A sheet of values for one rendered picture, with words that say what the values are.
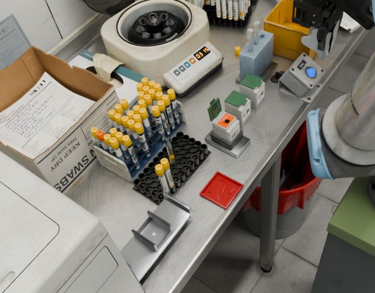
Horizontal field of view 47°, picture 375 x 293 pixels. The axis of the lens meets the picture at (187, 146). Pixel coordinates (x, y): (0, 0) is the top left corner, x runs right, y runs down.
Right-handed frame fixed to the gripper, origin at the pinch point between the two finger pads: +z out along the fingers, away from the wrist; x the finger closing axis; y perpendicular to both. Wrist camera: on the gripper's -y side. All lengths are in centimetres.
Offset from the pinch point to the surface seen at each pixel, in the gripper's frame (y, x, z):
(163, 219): 9, 48, 9
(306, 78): 3.0, 2.4, 6.5
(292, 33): 12.2, -7.7, 4.0
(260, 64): 15.0, 2.8, 6.9
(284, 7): 20.3, -18.6, 6.1
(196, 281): 25, 33, 100
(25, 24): 68, 28, -4
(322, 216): -3, -18, 100
